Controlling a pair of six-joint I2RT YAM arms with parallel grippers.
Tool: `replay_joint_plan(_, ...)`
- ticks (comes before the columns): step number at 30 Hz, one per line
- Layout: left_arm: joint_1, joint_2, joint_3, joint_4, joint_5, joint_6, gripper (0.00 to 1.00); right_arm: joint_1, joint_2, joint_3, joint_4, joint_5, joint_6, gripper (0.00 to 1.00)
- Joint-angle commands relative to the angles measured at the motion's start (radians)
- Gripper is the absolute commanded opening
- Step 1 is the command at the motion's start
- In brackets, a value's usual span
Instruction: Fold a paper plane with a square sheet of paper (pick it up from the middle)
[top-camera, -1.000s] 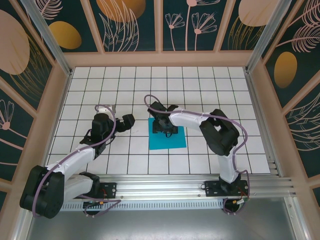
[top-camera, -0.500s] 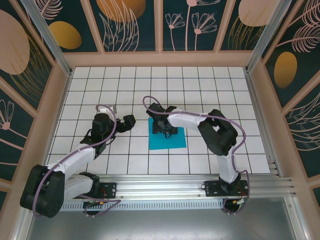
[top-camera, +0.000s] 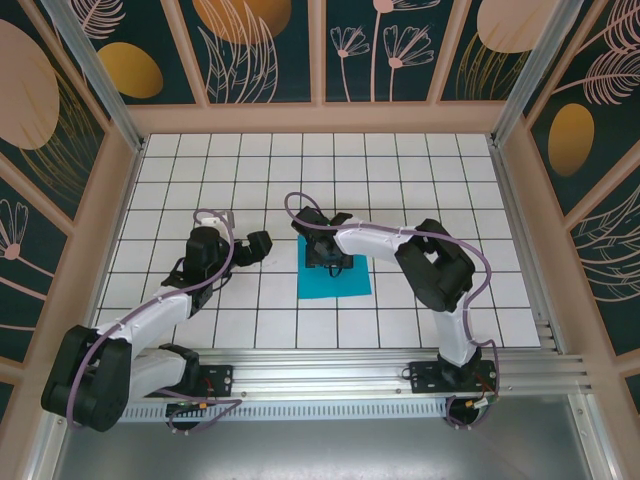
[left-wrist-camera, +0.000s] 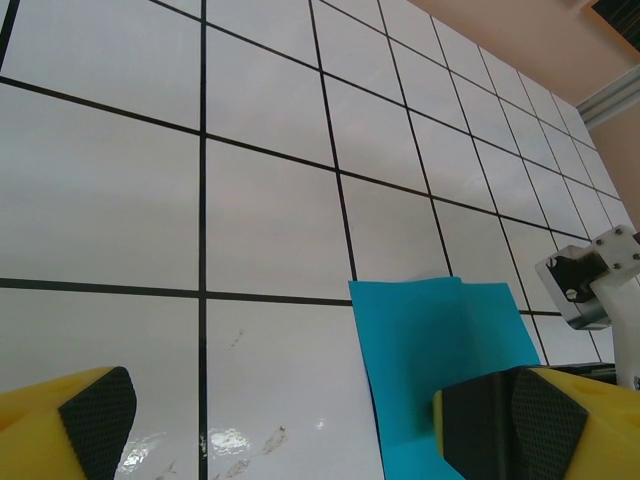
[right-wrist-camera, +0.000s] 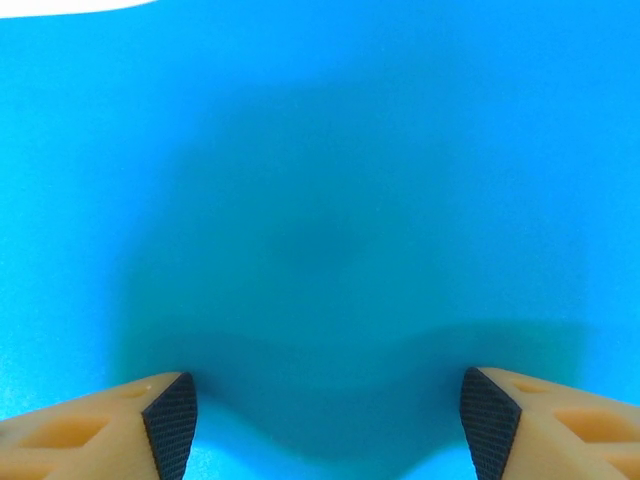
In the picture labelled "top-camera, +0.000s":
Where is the teal cloth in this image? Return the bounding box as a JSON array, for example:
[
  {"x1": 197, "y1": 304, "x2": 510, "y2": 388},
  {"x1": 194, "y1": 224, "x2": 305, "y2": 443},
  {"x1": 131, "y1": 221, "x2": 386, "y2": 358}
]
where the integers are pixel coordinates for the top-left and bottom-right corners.
[{"x1": 296, "y1": 234, "x2": 373, "y2": 300}]

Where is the grey metal panel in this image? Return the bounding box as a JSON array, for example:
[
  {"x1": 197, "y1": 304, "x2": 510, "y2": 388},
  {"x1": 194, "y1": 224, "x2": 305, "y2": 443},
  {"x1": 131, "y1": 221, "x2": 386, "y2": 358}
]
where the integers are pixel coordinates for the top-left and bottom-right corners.
[{"x1": 49, "y1": 394, "x2": 601, "y2": 480}]

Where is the aluminium mounting rail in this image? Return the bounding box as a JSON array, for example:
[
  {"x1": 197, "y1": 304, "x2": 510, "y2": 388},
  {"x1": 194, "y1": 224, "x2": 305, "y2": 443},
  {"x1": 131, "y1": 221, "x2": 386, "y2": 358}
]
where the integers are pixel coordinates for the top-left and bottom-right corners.
[{"x1": 47, "y1": 348, "x2": 594, "y2": 401}]

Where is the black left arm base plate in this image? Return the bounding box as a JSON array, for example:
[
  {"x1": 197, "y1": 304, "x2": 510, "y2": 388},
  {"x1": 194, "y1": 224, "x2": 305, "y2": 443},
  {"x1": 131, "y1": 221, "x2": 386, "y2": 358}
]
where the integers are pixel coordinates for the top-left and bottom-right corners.
[{"x1": 197, "y1": 363, "x2": 235, "y2": 397}]

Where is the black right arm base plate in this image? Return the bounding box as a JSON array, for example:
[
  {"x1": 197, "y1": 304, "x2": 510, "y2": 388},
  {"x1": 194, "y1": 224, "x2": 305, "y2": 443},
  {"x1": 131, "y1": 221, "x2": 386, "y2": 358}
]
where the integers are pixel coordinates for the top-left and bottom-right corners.
[{"x1": 408, "y1": 359, "x2": 500, "y2": 397}]

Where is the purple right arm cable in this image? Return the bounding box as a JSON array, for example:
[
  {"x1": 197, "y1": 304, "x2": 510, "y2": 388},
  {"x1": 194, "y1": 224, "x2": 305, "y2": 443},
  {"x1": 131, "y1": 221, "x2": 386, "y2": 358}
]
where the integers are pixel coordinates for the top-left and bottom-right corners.
[{"x1": 283, "y1": 191, "x2": 501, "y2": 431}]

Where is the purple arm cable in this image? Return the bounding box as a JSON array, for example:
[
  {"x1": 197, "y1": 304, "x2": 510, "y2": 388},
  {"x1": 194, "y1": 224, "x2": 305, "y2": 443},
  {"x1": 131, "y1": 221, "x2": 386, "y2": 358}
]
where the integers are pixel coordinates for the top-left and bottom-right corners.
[
  {"x1": 67, "y1": 207, "x2": 244, "y2": 437},
  {"x1": 283, "y1": 191, "x2": 501, "y2": 431}
]

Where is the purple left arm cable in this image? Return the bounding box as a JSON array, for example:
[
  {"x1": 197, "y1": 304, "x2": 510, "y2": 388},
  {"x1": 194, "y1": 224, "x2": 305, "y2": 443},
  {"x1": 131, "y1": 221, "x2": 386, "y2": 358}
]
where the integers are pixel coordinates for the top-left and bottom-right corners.
[{"x1": 67, "y1": 207, "x2": 244, "y2": 437}]

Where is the slotted grey cable duct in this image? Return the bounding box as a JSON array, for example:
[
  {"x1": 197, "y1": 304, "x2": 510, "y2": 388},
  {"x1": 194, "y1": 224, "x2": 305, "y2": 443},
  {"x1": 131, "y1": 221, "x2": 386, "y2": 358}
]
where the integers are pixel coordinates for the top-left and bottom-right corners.
[{"x1": 119, "y1": 402, "x2": 451, "y2": 422}]

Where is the aluminium side rail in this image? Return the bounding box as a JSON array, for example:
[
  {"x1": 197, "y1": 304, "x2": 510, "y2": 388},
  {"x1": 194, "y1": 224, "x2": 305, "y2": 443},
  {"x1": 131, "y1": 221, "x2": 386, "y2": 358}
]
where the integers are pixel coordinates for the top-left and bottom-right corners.
[{"x1": 487, "y1": 142, "x2": 566, "y2": 354}]

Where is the aluminium corner post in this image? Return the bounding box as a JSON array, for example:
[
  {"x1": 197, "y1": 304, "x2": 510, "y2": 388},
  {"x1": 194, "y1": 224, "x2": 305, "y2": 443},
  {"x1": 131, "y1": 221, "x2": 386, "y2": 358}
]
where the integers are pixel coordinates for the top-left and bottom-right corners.
[
  {"x1": 40, "y1": 0, "x2": 147, "y2": 154},
  {"x1": 489, "y1": 0, "x2": 599, "y2": 147}
]

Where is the aluminium frame bar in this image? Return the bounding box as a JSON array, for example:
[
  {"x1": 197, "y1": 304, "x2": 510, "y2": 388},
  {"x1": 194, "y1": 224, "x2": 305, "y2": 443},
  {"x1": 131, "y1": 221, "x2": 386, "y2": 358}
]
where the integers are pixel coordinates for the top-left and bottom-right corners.
[
  {"x1": 567, "y1": 392, "x2": 619, "y2": 480},
  {"x1": 27, "y1": 399, "x2": 76, "y2": 480}
]

